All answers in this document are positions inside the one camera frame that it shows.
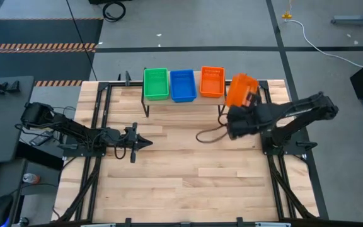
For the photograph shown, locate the black computer mouse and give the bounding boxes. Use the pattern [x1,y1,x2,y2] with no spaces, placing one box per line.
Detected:
[0,194,14,227]

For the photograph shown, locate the coiled black cable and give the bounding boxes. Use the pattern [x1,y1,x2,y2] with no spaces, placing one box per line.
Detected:
[101,1,127,23]

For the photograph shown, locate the dark looped cable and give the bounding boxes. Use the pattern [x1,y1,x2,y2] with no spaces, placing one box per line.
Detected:
[195,113,231,144]

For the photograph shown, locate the white floor cable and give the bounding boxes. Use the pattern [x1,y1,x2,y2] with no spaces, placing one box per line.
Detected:
[284,18,363,68]

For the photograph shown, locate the wooden shelf with black legs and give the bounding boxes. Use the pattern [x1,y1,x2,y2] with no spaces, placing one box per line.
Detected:
[141,67,230,119]

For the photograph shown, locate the black monitor stand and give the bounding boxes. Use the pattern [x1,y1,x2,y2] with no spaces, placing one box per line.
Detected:
[0,71,21,95]

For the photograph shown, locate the blue plastic slotted basket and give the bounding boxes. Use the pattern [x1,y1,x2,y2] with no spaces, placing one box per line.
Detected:
[169,69,198,103]

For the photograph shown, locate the black box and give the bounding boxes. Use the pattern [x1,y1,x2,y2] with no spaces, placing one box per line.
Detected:
[14,141,65,172]

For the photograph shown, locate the orange plastic slotted basket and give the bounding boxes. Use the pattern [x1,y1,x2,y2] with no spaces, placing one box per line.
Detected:
[225,73,260,108]
[199,66,226,99]

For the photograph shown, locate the green plastic slotted basket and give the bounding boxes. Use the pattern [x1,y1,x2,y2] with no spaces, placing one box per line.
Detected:
[142,67,170,102]

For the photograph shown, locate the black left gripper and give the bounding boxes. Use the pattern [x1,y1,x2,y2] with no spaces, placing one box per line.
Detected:
[120,122,153,164]

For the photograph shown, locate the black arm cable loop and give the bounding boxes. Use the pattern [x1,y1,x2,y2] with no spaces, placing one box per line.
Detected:
[113,145,128,160]

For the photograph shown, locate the dark grey desk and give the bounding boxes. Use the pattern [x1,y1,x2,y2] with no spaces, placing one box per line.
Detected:
[0,74,35,164]
[0,158,28,227]

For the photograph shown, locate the black rectangular device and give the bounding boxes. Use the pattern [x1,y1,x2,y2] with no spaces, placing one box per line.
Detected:
[28,130,55,147]

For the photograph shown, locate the clear bottle orange cap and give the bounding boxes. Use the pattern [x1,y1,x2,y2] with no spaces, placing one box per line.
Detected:
[22,172,41,185]

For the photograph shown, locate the long thin black cable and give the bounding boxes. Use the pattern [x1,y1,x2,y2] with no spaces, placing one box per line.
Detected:
[66,0,98,81]

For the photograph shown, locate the grey metal furniture leg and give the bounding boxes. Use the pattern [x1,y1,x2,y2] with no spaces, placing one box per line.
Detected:
[330,0,363,26]

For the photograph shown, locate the black aluminium table frame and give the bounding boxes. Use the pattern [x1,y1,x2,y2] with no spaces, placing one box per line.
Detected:
[55,71,320,227]

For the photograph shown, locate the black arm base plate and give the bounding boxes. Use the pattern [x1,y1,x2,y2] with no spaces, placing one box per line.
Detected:
[62,143,107,158]
[261,129,318,156]

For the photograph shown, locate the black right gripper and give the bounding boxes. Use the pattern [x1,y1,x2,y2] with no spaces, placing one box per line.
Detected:
[226,92,265,141]

